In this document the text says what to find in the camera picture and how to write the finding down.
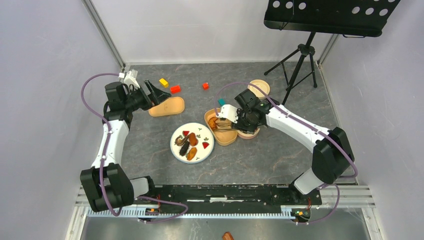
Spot metal serving tongs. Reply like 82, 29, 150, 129
212, 120, 234, 132

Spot purple cable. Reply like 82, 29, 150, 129
213, 82, 359, 227
81, 72, 189, 225

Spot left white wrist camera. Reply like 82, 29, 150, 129
118, 69, 140, 90

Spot yellow block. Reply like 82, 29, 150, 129
159, 78, 169, 88

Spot tan oblong box lid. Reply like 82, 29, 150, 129
148, 96, 185, 117

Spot black music stand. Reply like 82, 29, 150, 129
263, 0, 399, 104

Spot black sea cucumber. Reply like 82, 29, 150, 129
179, 141, 190, 156

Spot fried chicken piece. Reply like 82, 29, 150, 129
188, 132, 199, 147

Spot large red block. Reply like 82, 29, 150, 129
169, 85, 181, 94

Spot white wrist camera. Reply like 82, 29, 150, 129
216, 104, 239, 124
118, 69, 140, 90

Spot tan oblong lunch box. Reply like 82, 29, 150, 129
204, 109, 238, 146

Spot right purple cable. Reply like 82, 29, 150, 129
213, 82, 359, 227

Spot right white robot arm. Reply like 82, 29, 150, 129
228, 89, 355, 204

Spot small red cube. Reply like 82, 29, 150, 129
202, 82, 210, 90

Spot fried chicken wing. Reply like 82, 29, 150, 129
207, 117, 220, 130

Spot brown object at bottom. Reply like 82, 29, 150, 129
222, 232, 234, 240

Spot fried chicken nugget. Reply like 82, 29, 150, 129
186, 147, 198, 161

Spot teal block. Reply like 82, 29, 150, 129
218, 98, 226, 107

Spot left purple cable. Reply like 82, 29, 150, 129
81, 72, 189, 225

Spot cream round lid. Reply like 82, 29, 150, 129
247, 79, 271, 100

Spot white patterned plate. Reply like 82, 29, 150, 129
170, 122, 215, 164

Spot pink round bowl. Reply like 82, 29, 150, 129
237, 128, 260, 140

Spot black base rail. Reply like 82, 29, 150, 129
147, 184, 322, 215

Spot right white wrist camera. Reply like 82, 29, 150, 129
216, 104, 239, 124

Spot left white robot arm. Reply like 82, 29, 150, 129
80, 80, 171, 217

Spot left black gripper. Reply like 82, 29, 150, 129
123, 79, 171, 112

